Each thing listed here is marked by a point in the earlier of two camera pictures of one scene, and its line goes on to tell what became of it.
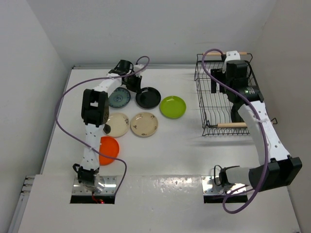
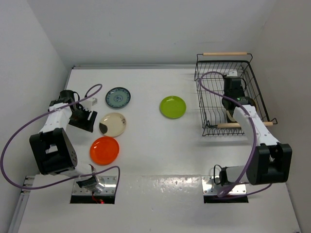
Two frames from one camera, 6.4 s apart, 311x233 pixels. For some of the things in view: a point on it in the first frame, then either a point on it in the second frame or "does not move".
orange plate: [108, 146] does not move
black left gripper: [136, 87] to [86, 124]
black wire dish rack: [216, 107] does not move
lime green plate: [172, 107] does not move
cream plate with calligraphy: [144, 124] to [230, 116]
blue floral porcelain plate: [119, 97] does not move
